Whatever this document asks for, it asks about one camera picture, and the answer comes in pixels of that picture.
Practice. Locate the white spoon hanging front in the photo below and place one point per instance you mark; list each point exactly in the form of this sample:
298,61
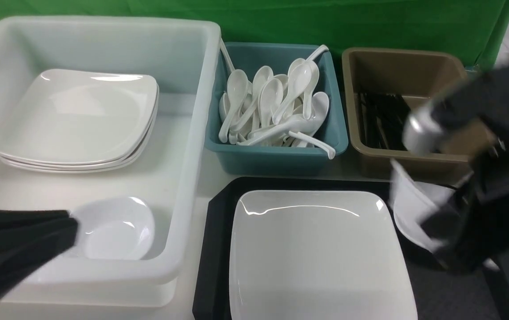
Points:
331,153

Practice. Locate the large white square rice plate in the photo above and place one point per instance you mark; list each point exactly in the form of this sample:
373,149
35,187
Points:
317,255

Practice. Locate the small white dish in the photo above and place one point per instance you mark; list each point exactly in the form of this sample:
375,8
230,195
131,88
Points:
413,202

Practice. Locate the white spoon handle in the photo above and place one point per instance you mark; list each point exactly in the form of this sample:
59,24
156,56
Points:
226,56
321,49

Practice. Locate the white spoon handle back left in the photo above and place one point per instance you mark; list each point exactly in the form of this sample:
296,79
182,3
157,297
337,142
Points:
226,56

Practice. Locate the large white plastic tub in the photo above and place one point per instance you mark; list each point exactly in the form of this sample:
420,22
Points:
183,56

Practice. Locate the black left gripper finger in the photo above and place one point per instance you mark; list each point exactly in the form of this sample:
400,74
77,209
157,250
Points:
23,218
27,247

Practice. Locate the teal plastic spoon bin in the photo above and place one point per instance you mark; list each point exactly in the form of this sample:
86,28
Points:
276,161

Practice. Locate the pile of black chopsticks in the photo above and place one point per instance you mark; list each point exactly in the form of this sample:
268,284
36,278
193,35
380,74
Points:
383,118

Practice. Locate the stacked white plate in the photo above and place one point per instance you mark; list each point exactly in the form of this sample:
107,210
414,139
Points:
78,118
141,153
145,142

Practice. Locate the white spoon handle back right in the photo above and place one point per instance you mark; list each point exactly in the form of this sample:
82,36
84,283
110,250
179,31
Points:
321,49

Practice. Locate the middle stacked white plate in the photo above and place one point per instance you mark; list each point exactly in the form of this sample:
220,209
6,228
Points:
145,142

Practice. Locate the white soup spoon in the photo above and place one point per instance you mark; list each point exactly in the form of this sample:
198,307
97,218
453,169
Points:
298,81

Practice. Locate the brown plastic chopstick bin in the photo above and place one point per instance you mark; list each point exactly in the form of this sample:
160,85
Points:
416,76

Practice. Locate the black plastic serving tray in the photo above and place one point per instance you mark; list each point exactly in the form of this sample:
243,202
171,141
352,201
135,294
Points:
483,295

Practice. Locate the white spoon upright left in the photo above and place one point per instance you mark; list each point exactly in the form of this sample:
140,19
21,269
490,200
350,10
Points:
237,89

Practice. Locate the bottom stacked white plate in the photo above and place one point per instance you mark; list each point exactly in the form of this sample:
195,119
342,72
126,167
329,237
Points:
141,153

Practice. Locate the small white bowl in tub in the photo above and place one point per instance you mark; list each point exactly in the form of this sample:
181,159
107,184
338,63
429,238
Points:
121,228

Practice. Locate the white spoon centre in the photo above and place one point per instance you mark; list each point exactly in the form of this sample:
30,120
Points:
271,95

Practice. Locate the top stacked white plate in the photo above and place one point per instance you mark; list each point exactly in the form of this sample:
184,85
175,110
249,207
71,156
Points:
78,118

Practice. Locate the green backdrop cloth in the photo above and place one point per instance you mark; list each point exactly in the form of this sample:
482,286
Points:
471,30

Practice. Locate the white spoon top right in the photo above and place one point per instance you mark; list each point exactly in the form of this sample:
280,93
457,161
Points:
308,92

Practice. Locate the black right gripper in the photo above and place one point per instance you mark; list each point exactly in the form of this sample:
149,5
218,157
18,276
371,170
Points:
475,219

